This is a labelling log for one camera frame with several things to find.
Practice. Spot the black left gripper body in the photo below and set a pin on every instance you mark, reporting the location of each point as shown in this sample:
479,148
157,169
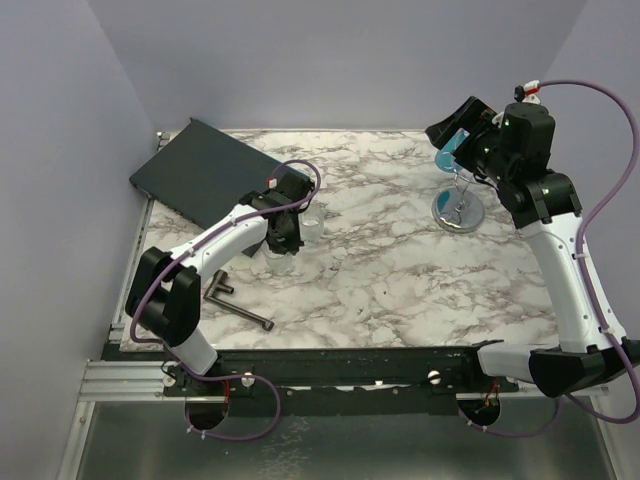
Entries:
292,230

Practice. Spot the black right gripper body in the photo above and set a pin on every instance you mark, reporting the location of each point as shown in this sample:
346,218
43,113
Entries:
489,159

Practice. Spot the clear ribbed wine glass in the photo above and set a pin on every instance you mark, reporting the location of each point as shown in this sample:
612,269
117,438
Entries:
311,223

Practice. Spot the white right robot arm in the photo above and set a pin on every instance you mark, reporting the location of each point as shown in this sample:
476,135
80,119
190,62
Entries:
593,347

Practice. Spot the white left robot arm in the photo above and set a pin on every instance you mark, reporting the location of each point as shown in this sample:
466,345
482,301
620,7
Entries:
165,295

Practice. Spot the blue wine glass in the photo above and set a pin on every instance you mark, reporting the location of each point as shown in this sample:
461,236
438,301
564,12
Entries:
447,155

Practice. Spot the chrome wine glass rack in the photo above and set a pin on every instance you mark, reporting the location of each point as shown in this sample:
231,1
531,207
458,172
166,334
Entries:
471,218

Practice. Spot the dark grey flat box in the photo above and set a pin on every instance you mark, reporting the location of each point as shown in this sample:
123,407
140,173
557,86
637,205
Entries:
203,173

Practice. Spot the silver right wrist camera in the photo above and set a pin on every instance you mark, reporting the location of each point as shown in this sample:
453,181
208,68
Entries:
528,92

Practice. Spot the dark metal T-handle tool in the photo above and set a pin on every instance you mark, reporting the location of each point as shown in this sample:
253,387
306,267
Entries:
219,286

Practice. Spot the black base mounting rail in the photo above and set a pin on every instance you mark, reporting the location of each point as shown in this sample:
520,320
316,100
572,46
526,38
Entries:
342,382

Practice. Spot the aluminium extrusion frame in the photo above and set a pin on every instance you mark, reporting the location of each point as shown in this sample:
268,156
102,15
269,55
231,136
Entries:
112,381

